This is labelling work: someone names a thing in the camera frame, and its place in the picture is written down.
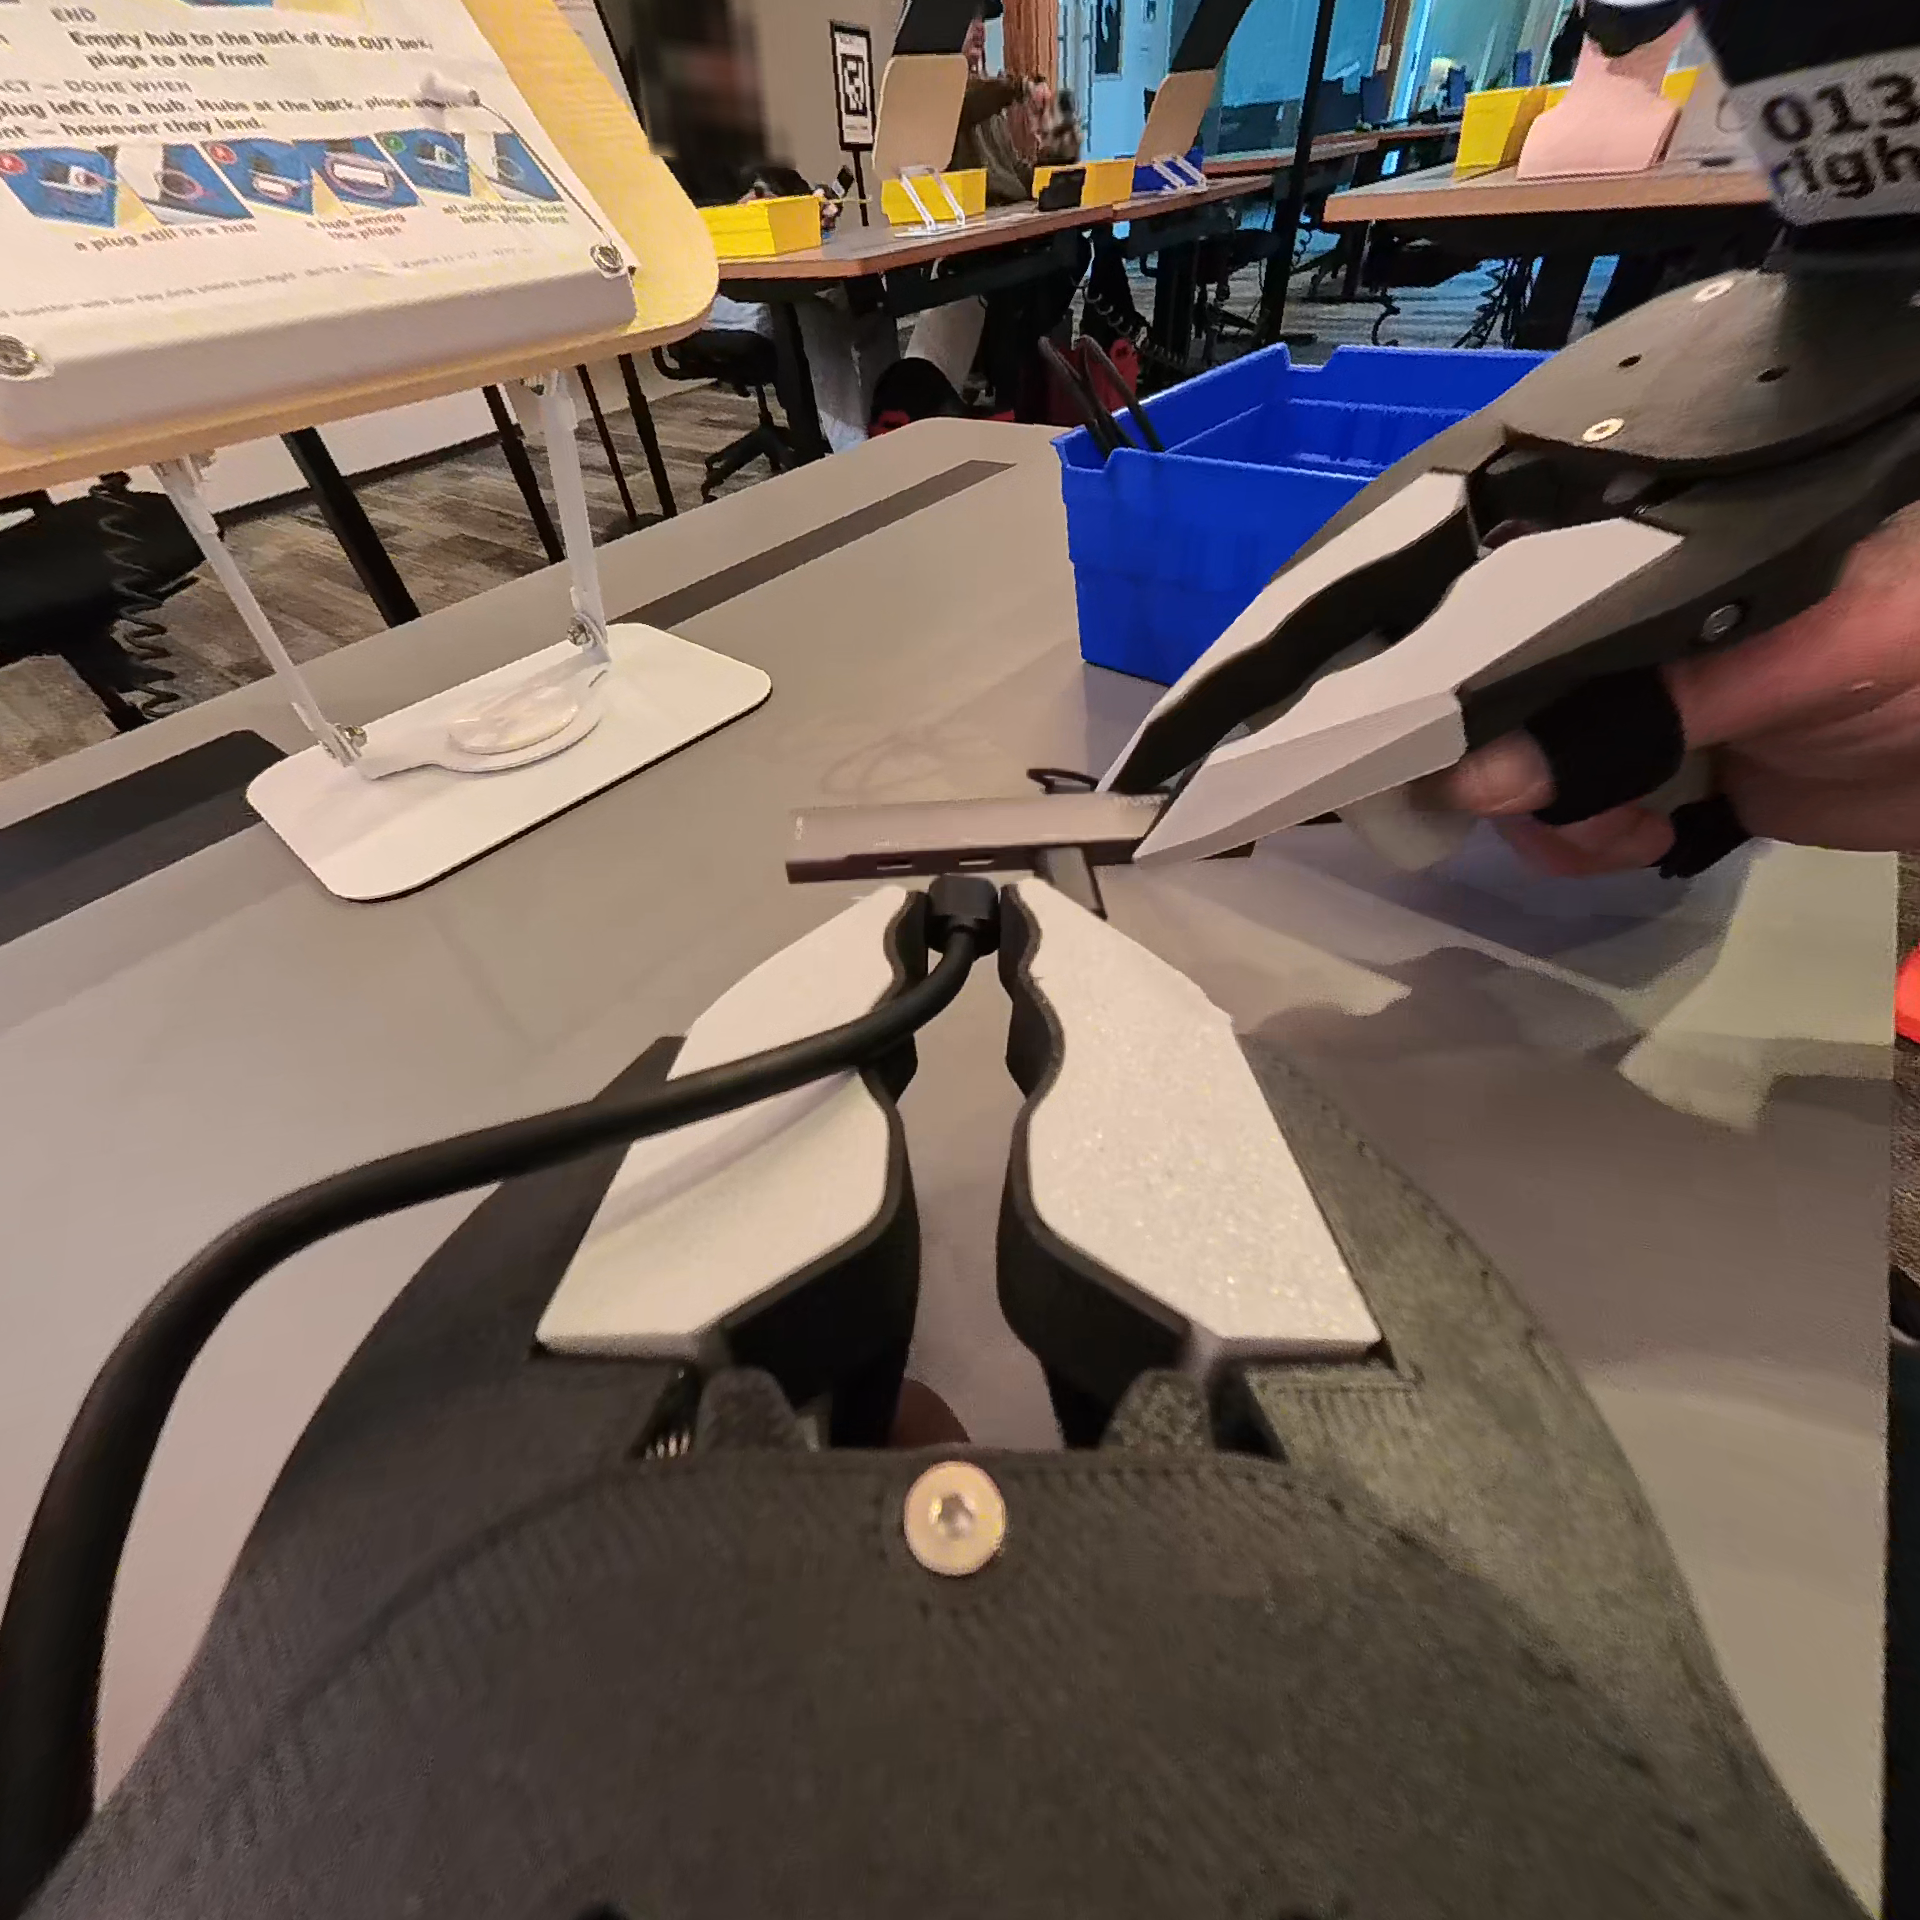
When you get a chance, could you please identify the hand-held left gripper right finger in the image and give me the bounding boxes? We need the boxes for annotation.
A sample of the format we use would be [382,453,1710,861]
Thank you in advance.
[998,877,1383,1418]

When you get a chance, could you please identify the white stand base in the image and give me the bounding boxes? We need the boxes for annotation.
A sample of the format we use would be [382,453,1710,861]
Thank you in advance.
[246,621,778,907]

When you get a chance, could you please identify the black cable gold plug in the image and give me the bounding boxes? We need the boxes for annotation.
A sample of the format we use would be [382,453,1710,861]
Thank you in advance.
[1038,332,1165,459]

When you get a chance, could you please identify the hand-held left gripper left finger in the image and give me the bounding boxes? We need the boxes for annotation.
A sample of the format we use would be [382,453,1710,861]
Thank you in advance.
[535,886,915,1413]

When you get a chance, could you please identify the wooden workbench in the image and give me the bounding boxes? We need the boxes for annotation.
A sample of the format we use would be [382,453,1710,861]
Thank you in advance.
[708,166,1282,459]
[1318,141,1779,356]

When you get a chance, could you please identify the blue plastic bin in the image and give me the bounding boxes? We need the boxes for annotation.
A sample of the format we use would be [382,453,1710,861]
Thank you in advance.
[1050,339,1560,689]

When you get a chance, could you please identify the person's right hand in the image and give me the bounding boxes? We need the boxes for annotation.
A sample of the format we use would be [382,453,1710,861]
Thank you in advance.
[1441,511,1920,886]

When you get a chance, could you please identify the dark USB hub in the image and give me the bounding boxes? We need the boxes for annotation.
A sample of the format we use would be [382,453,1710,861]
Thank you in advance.
[787,790,1176,896]

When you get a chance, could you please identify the wooden display board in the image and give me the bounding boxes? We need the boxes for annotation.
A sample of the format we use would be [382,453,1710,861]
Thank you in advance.
[0,0,722,501]

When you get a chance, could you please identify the yellow plastic object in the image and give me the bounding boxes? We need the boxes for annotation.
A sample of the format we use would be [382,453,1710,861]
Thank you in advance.
[699,190,829,263]

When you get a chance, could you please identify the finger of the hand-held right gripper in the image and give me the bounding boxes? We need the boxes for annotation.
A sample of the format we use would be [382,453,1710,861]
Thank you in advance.
[1096,465,1493,802]
[1133,519,1701,875]

